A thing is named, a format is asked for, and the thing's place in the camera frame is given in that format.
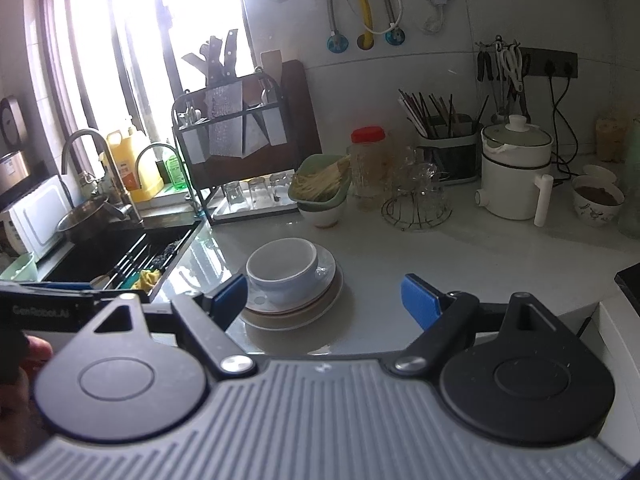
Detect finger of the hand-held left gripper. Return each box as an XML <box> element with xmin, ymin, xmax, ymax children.
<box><xmin>0</xmin><ymin>281</ymin><xmax>97</xmax><ymax>295</ymax></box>

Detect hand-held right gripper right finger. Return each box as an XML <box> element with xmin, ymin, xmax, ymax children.
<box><xmin>394</xmin><ymin>273</ymin><xmax>553</xmax><ymax>377</ymax></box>

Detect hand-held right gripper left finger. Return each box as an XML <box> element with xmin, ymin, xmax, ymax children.
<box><xmin>92</xmin><ymin>274</ymin><xmax>257</xmax><ymax>380</ymax></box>

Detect pale blue plastic bowl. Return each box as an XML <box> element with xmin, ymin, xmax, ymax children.
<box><xmin>247</xmin><ymin>259</ymin><xmax>321</xmax><ymax>307</ymax></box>

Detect small white ceramic bowl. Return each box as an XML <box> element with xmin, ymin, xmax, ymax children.
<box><xmin>245</xmin><ymin>238</ymin><xmax>320</xmax><ymax>286</ymax></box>

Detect white plate grey leaves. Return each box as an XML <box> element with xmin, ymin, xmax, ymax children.
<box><xmin>242</xmin><ymin>259</ymin><xmax>344</xmax><ymax>322</ymax></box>

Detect person's left hand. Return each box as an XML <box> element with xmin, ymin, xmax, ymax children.
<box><xmin>0</xmin><ymin>335</ymin><xmax>54</xmax><ymax>461</ymax></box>

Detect green plastic basin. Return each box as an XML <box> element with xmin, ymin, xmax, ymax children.
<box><xmin>0</xmin><ymin>251</ymin><xmax>39</xmax><ymax>284</ymax></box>

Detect black kitchen sink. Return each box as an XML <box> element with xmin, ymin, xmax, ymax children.
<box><xmin>37</xmin><ymin>217</ymin><xmax>207</xmax><ymax>296</ymax></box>

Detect steel pot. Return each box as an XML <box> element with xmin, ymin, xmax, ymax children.
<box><xmin>55</xmin><ymin>194</ymin><xmax>132</xmax><ymax>244</ymax></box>

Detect white chopping board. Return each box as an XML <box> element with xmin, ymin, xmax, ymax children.
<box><xmin>0</xmin><ymin>174</ymin><xmax>72</xmax><ymax>262</ymax></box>

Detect steel wool scrubber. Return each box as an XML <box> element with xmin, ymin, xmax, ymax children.
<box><xmin>150</xmin><ymin>242</ymin><xmax>187</xmax><ymax>268</ymax></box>

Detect yellow cloth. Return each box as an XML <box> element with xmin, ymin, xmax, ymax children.
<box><xmin>132</xmin><ymin>268</ymin><xmax>163</xmax><ymax>292</ymax></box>

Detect black sink drain rack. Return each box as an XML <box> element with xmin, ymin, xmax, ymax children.
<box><xmin>107</xmin><ymin>234</ymin><xmax>192</xmax><ymax>292</ymax></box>

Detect white drip tray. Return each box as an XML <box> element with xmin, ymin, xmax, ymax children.
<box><xmin>209</xmin><ymin>194</ymin><xmax>302</xmax><ymax>227</ymax></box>

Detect clear upturned glass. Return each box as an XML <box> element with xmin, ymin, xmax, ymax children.
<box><xmin>384</xmin><ymin>146</ymin><xmax>419</xmax><ymax>197</ymax></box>
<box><xmin>409</xmin><ymin>161</ymin><xmax>452</xmax><ymax>212</ymax></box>

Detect tall steel faucet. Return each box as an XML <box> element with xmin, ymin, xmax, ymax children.
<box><xmin>61</xmin><ymin>128</ymin><xmax>144</xmax><ymax>224</ymax></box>

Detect white bowl red base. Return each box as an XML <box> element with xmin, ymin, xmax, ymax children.
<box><xmin>298</xmin><ymin>199</ymin><xmax>347</xmax><ymax>229</ymax></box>

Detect green liquid bottle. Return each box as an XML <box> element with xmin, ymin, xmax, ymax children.
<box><xmin>164</xmin><ymin>151</ymin><xmax>188</xmax><ymax>193</ymax></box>

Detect red-lidded clear jar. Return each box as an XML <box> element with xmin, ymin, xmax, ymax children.
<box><xmin>349</xmin><ymin>127</ymin><xmax>389</xmax><ymax>212</ymax></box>

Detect black dish rack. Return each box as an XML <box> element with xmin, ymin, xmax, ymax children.
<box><xmin>170</xmin><ymin>71</ymin><xmax>297</xmax><ymax>222</ymax></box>

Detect yellow liquid jug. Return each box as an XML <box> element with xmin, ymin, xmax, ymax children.
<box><xmin>105</xmin><ymin>126</ymin><xmax>164</xmax><ymax>204</ymax></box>

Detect dry noodles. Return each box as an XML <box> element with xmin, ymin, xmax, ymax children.
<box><xmin>292</xmin><ymin>157</ymin><xmax>352</xmax><ymax>202</ymax></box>

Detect green black utensil holder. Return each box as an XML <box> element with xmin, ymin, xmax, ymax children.
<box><xmin>414</xmin><ymin>116</ymin><xmax>479</xmax><ymax>184</ymax></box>

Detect white electric cooking pot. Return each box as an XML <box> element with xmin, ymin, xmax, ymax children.
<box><xmin>474</xmin><ymin>114</ymin><xmax>556</xmax><ymax>227</ymax></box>

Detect green colander basket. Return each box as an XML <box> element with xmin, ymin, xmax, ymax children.
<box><xmin>288</xmin><ymin>153</ymin><xmax>352</xmax><ymax>214</ymax></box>

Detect patterned grey chopping board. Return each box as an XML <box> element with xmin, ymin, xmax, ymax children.
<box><xmin>207</xmin><ymin>84</ymin><xmax>247</xmax><ymax>159</ymax></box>

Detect bundle of chopsticks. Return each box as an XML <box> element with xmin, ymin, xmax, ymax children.
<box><xmin>397</xmin><ymin>88</ymin><xmax>492</xmax><ymax>139</ymax></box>

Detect brown wooden cutting board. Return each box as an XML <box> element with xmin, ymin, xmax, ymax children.
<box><xmin>279</xmin><ymin>58</ymin><xmax>324</xmax><ymax>162</ymax></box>

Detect patterned bowl brown contents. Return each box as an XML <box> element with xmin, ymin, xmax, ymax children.
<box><xmin>571</xmin><ymin>174</ymin><xmax>626</xmax><ymax>229</ymax></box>

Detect black cooktop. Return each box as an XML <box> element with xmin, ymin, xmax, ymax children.
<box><xmin>614</xmin><ymin>259</ymin><xmax>640</xmax><ymax>307</ymax></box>

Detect white ceramic dish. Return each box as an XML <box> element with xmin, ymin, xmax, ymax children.
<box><xmin>582</xmin><ymin>163</ymin><xmax>619</xmax><ymax>184</ymax></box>

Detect wooden spatula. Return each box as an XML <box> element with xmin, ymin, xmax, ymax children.
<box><xmin>259</xmin><ymin>49</ymin><xmax>284</xmax><ymax>77</ymax></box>

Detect set of kitchen knives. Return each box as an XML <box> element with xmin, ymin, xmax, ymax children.
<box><xmin>181</xmin><ymin>28</ymin><xmax>242</xmax><ymax>87</ymax></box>

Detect hanging kitchen utensils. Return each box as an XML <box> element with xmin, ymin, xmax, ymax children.
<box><xmin>474</xmin><ymin>34</ymin><xmax>527</xmax><ymax>107</ymax></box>

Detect black power strip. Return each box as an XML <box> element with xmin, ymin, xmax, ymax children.
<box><xmin>519</xmin><ymin>47</ymin><xmax>579</xmax><ymax>79</ymax></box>

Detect wire glass rack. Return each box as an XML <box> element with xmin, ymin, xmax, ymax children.
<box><xmin>381</xmin><ymin>194</ymin><xmax>452</xmax><ymax>232</ymax></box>

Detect black power cables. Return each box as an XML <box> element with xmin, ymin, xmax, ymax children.
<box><xmin>546</xmin><ymin>74</ymin><xmax>582</xmax><ymax>182</ymax></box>

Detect yellow wall pipe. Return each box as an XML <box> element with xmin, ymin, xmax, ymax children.
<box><xmin>346</xmin><ymin>0</ymin><xmax>376</xmax><ymax>52</ymax></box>

